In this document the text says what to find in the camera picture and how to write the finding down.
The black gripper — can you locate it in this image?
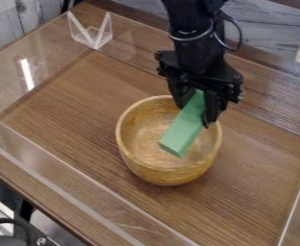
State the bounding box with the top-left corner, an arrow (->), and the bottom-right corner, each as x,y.
155,30 -> 244,128

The black cable under table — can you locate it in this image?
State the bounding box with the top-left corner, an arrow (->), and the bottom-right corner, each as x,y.
0,219 -> 41,246

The clear acrylic corner bracket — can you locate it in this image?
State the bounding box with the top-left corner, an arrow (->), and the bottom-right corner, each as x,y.
66,12 -> 113,50

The black table leg bracket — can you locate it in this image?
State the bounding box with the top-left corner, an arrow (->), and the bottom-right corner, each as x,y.
14,200 -> 60,246

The brown wooden bowl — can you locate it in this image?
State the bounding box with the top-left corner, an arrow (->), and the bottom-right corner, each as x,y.
116,95 -> 221,186

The green rectangular block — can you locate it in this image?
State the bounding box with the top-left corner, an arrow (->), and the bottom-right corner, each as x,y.
159,90 -> 205,158

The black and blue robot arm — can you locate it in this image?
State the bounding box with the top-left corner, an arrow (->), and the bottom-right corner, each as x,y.
155,0 -> 244,126

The clear acrylic barrier wall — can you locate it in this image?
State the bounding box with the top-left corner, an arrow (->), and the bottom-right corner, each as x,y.
0,4 -> 300,246

